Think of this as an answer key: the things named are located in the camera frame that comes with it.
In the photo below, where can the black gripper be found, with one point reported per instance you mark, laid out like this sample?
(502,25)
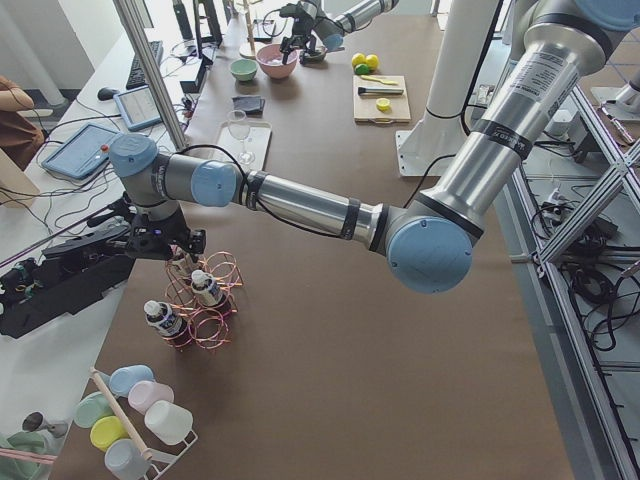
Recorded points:
(176,233)
(311,43)

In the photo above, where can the copper wire bottle basket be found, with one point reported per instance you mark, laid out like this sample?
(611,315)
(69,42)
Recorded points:
(209,327)

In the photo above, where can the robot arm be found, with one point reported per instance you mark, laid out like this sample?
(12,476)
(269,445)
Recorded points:
(311,24)
(427,244)

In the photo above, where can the pink ribbed bowl with ice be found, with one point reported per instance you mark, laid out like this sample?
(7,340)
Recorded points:
(271,61)

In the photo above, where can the yellow lemon left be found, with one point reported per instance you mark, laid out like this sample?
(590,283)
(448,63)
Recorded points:
(358,59)

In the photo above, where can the wooden glass stand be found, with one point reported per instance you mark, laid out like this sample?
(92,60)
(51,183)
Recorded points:
(247,47)

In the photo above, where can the yellow plastic knife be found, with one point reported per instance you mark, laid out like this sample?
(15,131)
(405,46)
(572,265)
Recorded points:
(379,80)

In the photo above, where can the green lime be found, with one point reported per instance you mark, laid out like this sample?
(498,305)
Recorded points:
(372,61)

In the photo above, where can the green bowl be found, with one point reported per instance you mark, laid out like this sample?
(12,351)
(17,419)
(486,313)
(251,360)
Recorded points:
(243,70)

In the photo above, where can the black steel muddler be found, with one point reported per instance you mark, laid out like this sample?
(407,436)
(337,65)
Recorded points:
(375,91)

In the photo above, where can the dark folded napkin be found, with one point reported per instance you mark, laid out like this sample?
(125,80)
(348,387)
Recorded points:
(251,105)

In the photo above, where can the wooden cutting board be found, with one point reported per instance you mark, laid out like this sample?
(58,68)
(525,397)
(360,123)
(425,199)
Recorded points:
(364,107)

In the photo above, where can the half lemon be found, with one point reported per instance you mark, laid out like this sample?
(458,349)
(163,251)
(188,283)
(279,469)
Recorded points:
(383,104)

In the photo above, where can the wine glass on tray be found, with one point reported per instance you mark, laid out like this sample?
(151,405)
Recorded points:
(239,129)

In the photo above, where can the beige serving tray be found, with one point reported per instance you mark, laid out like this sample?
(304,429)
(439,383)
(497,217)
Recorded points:
(257,142)

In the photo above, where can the black equipment case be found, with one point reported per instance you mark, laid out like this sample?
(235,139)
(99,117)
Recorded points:
(72,276)

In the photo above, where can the blue plastic cup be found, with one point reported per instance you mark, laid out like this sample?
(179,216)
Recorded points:
(124,378)

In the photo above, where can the pink plastic cup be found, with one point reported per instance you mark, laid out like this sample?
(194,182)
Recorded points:
(143,394)

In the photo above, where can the blue teach pendant near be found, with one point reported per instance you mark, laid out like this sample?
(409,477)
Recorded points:
(82,153)

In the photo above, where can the blue teach pendant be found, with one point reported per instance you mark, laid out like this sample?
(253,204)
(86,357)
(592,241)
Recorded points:
(137,108)
(82,153)

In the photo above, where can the blue teach pendant far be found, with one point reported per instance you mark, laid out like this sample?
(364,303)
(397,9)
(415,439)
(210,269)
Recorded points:
(137,108)

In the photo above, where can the white plastic cup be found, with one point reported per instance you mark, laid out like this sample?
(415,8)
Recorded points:
(169,422)

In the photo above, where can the green plastic cup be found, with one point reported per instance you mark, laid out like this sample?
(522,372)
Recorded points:
(91,409)

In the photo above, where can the black computer mouse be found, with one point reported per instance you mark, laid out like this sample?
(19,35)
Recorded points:
(107,93)

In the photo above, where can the yellow plastic cup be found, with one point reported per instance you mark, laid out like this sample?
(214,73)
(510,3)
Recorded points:
(107,431)

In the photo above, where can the grey plastic cup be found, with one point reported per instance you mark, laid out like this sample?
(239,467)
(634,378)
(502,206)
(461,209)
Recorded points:
(124,460)

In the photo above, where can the white wire cup rack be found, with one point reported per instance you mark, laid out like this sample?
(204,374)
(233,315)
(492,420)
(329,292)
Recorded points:
(161,458)

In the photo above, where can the aluminium frame post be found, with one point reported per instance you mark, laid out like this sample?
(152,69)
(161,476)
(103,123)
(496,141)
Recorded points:
(131,22)

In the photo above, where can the aluminium frame rail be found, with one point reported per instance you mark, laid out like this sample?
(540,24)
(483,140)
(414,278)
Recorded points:
(575,204)

